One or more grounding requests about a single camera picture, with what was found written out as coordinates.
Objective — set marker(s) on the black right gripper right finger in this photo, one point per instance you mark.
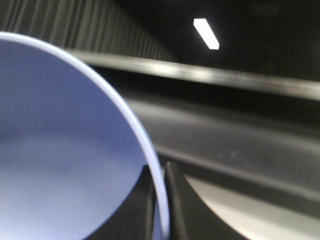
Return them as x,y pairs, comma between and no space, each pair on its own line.
190,217

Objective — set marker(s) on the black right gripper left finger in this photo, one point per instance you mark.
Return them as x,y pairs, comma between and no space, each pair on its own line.
134,218

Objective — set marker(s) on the light blue ribbed bowl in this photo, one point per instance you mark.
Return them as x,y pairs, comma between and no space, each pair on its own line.
71,149

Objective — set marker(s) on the bright ceiling light panel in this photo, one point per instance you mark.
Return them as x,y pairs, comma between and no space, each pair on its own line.
206,33

